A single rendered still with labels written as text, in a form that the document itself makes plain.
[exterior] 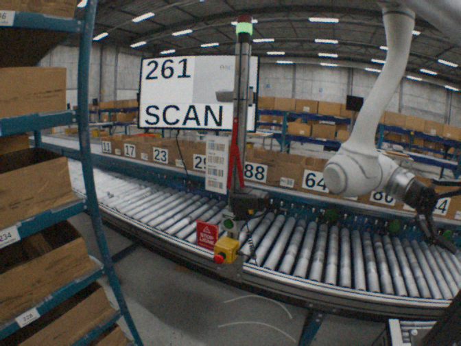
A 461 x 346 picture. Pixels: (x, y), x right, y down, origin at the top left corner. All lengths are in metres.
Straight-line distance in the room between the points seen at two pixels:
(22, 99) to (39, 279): 0.40
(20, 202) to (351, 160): 0.72
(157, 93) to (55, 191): 0.55
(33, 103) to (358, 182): 0.71
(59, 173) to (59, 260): 0.21
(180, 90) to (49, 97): 0.52
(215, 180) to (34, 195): 0.56
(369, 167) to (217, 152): 0.47
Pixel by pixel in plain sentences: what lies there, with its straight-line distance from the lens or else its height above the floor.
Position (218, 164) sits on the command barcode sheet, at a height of 1.15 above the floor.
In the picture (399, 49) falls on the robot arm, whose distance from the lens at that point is 0.70.
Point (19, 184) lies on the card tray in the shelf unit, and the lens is 0.52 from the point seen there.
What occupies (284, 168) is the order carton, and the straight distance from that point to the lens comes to 1.29.
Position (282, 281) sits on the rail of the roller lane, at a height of 0.74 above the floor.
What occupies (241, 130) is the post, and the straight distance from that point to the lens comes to 0.69.
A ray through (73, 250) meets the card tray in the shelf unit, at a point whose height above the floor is 1.02.
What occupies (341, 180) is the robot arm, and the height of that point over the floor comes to 1.21.
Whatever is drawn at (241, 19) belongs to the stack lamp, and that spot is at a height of 1.63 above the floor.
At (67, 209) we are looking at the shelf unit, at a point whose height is 1.13.
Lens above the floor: 1.34
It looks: 17 degrees down
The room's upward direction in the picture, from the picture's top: 3 degrees clockwise
